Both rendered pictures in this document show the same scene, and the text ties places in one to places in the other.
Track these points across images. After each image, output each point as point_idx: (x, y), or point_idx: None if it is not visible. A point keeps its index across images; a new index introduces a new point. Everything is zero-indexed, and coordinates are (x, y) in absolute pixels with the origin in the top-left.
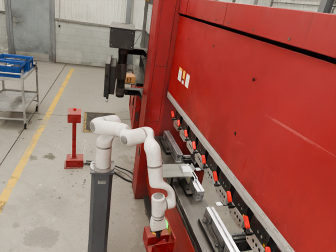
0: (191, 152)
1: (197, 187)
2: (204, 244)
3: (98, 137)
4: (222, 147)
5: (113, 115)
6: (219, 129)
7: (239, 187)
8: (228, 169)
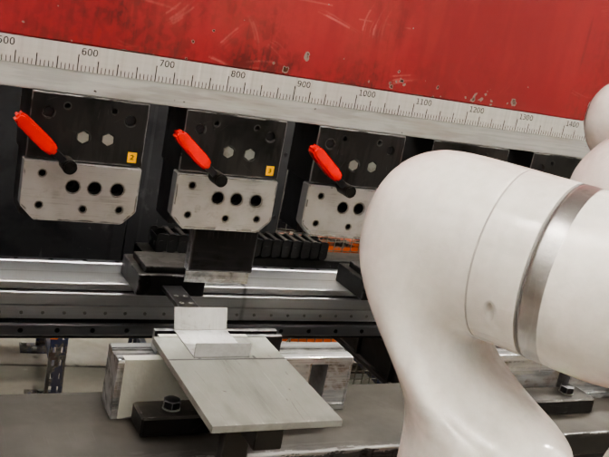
0: (255, 225)
1: (321, 353)
2: (563, 423)
3: (537, 444)
4: (529, 67)
5: (459, 153)
6: (501, 4)
7: None
8: (580, 125)
